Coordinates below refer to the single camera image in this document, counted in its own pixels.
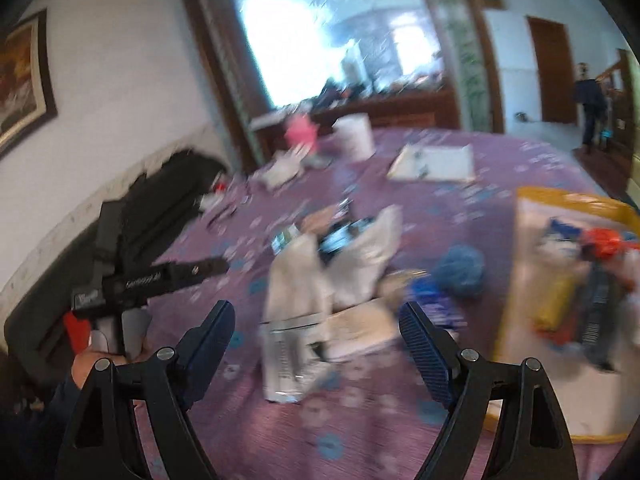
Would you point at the blue tissue pack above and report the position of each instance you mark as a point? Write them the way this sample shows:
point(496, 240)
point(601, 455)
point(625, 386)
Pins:
point(435, 305)

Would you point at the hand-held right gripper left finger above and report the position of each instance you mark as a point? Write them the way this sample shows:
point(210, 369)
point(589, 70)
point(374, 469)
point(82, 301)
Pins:
point(207, 355)

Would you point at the beige flat pack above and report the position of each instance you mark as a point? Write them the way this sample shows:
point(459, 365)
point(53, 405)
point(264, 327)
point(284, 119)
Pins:
point(360, 330)

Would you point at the white fabric glove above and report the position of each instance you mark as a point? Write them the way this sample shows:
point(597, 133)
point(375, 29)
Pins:
point(282, 170)

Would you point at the brown wooden door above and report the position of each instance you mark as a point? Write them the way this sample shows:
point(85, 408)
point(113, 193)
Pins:
point(550, 70)

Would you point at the clear printed plastic pack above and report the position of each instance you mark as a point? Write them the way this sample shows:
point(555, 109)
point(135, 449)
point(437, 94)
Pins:
point(290, 360)

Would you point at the wooden stair railing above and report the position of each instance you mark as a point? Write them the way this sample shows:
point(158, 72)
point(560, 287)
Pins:
point(622, 100)

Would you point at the purple floral tablecloth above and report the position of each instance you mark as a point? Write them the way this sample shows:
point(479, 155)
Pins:
point(400, 410)

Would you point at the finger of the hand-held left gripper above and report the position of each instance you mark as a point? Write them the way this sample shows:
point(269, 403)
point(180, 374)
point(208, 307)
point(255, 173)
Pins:
point(200, 267)

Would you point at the paper document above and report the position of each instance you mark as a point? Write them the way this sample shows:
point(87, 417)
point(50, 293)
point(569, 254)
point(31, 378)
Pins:
point(440, 162)

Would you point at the white plastic jar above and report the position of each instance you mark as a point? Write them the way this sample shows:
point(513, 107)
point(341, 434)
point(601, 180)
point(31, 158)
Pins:
point(352, 137)

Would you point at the person's left hand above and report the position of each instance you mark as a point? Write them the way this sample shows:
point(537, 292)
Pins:
point(85, 367)

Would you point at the white crumpled bag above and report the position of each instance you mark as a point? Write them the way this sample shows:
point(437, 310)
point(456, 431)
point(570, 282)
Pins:
point(300, 280)
point(370, 255)

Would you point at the framed wall picture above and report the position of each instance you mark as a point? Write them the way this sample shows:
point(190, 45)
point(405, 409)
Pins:
point(22, 85)

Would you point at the orange mesh bag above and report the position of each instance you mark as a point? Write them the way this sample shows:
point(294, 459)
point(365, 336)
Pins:
point(605, 242)

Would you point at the blue fluffy ball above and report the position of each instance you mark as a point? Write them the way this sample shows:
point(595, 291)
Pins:
point(457, 270)

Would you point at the bamboo-painted pillar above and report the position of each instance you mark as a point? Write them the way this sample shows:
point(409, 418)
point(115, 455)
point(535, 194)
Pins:
point(462, 45)

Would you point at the black package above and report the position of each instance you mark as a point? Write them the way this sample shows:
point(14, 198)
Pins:
point(600, 310)

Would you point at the pink knit-covered bottle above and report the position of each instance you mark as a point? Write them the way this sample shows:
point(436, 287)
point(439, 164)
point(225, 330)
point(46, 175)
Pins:
point(302, 132)

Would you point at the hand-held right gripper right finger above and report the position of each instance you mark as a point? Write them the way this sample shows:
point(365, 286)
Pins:
point(425, 350)

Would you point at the dark blue hanging jacket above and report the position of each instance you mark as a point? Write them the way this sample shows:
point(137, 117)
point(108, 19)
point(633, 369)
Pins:
point(590, 105)

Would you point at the multicoloured sponge pack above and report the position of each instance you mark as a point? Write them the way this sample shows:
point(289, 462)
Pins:
point(552, 305)

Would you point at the yellow cardboard box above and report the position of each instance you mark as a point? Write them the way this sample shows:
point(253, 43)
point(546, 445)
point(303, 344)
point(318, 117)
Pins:
point(520, 260)

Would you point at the wooden counter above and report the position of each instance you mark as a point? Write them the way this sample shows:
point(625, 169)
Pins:
point(400, 107)

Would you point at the black pen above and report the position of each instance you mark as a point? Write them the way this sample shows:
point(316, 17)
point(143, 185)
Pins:
point(422, 167)

